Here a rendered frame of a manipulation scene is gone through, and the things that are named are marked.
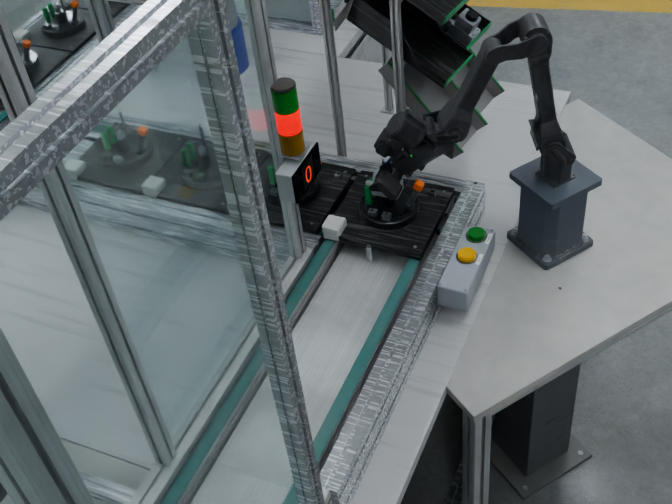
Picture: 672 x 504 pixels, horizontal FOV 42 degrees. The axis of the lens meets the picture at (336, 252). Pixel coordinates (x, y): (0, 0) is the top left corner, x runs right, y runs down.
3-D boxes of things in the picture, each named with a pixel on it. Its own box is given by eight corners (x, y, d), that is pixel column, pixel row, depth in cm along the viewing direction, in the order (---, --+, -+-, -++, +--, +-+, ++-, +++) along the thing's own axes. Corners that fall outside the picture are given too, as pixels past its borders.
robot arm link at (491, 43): (541, 17, 174) (493, 1, 171) (551, 38, 168) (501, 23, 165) (476, 133, 192) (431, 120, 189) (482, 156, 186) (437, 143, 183)
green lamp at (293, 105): (303, 103, 173) (300, 81, 170) (292, 117, 170) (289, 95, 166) (280, 99, 175) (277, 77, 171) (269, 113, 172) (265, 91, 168)
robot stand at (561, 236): (594, 245, 208) (603, 179, 194) (545, 271, 203) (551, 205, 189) (552, 212, 217) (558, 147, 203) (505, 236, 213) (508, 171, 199)
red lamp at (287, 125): (306, 123, 176) (303, 103, 173) (295, 138, 173) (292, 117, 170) (284, 119, 178) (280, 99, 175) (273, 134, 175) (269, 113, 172)
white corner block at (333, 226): (348, 230, 206) (346, 217, 204) (340, 243, 203) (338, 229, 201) (330, 226, 208) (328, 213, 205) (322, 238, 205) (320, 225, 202)
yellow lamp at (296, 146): (309, 144, 180) (306, 124, 177) (298, 158, 177) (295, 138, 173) (287, 140, 182) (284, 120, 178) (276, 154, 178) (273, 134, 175)
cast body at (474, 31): (476, 38, 216) (488, 17, 210) (468, 47, 213) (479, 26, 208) (448, 19, 217) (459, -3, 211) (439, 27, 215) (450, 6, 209)
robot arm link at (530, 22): (542, 7, 172) (510, 16, 173) (551, 25, 167) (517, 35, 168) (560, 135, 193) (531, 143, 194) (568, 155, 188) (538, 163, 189)
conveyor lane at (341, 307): (454, 221, 218) (454, 190, 211) (311, 510, 165) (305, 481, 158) (348, 199, 228) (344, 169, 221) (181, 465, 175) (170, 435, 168)
